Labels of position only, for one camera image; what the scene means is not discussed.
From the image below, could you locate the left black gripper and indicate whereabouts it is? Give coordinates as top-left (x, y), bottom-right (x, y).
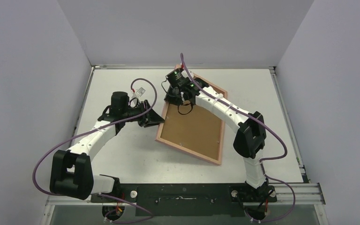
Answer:
top-left (122, 100), bottom-right (165, 128)

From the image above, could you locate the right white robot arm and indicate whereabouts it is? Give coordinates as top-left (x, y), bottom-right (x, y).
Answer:
top-left (165, 68), bottom-right (268, 201)

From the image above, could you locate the brown cardboard backing board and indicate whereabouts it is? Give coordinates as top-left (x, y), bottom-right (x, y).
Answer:
top-left (160, 76), bottom-right (225, 161)

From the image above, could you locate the aluminium rail front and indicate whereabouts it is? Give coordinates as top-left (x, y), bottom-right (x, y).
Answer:
top-left (42, 183), bottom-right (329, 225)

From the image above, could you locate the pink wooden picture frame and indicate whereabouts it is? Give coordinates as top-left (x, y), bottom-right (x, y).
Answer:
top-left (155, 64), bottom-right (228, 166)

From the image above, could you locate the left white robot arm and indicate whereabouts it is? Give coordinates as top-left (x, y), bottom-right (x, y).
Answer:
top-left (50, 91), bottom-right (165, 202)

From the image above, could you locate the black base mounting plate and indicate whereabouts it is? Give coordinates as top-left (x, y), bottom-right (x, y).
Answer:
top-left (90, 183), bottom-right (278, 218)

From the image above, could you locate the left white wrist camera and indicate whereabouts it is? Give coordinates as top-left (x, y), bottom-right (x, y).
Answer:
top-left (132, 87), bottom-right (145, 99)

